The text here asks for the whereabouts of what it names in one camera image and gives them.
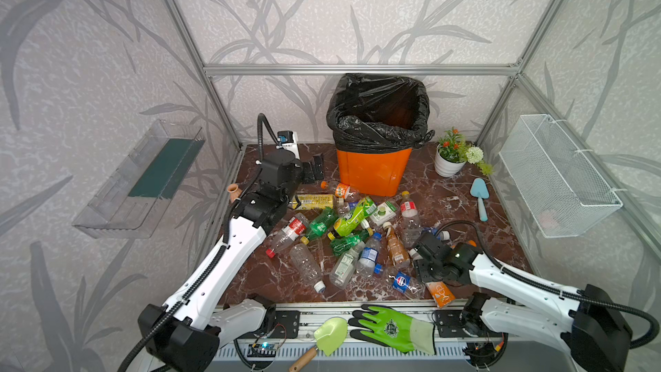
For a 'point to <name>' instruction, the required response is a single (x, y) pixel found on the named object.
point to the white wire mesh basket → (563, 195)
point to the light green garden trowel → (330, 335)
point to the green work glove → (383, 326)
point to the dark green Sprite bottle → (320, 226)
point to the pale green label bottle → (344, 265)
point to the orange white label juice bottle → (441, 294)
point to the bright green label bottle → (347, 223)
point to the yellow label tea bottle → (312, 201)
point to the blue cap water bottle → (369, 256)
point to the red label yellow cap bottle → (410, 223)
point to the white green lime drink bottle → (385, 212)
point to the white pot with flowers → (453, 153)
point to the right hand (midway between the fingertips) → (422, 263)
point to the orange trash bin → (373, 174)
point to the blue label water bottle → (443, 235)
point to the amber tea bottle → (398, 250)
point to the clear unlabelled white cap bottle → (307, 266)
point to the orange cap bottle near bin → (341, 190)
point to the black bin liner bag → (375, 114)
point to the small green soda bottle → (340, 247)
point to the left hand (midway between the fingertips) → (313, 148)
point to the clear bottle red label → (291, 232)
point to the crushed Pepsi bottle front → (403, 282)
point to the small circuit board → (262, 350)
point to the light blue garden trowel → (478, 189)
